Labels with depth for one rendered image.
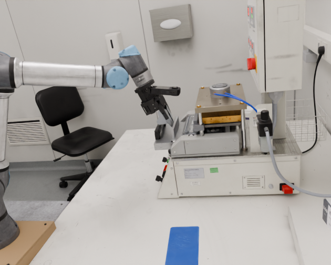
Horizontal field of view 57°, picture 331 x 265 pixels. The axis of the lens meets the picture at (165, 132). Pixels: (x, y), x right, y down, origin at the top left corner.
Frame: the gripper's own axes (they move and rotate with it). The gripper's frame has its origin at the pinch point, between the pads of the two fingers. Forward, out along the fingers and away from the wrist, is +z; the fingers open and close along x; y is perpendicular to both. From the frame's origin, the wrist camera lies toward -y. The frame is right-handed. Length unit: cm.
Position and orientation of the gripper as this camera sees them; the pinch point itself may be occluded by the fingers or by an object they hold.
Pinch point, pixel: (173, 123)
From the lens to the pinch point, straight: 127.2
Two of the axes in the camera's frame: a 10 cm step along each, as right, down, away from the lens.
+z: 4.7, 8.4, 2.9
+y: -8.7, 3.8, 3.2
